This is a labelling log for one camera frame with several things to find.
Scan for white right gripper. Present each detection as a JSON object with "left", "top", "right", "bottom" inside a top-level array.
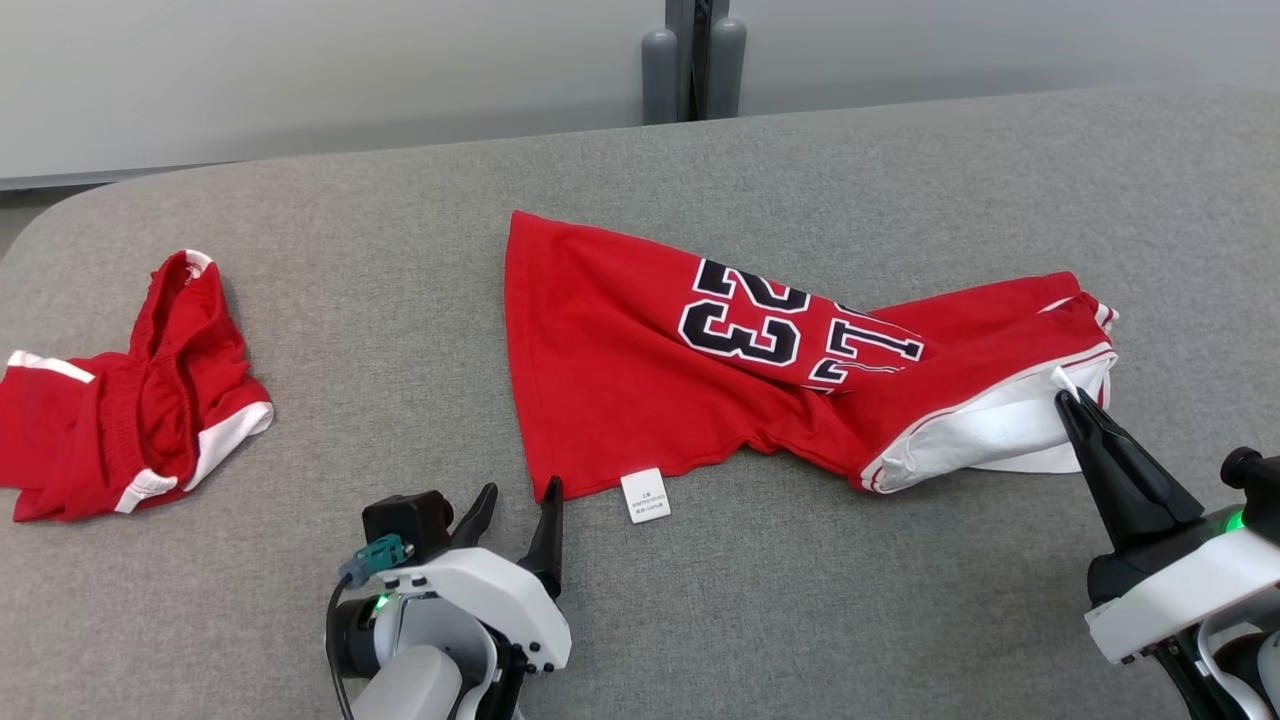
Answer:
[{"left": 1055, "top": 390, "right": 1280, "bottom": 664}]

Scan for grey partition base rail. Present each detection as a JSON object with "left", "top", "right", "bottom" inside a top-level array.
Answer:
[{"left": 0, "top": 160, "right": 241, "bottom": 193}]

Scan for black cable with teal plug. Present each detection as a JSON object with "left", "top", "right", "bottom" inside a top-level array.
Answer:
[{"left": 325, "top": 535, "right": 413, "bottom": 720}]

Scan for red shorts with white stripes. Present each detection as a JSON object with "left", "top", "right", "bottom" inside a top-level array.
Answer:
[{"left": 0, "top": 250, "right": 274, "bottom": 523}]

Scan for grey cylindrical partition foot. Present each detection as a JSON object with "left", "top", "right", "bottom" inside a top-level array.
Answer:
[
  {"left": 641, "top": 28, "right": 679, "bottom": 126},
  {"left": 707, "top": 17, "right": 747, "bottom": 119}
]

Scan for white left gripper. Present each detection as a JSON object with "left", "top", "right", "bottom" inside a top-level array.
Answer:
[{"left": 375, "top": 476, "right": 573, "bottom": 673}]

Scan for red number 23 basketball jersey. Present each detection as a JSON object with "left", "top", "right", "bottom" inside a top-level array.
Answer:
[{"left": 503, "top": 210, "right": 1119, "bottom": 526}]

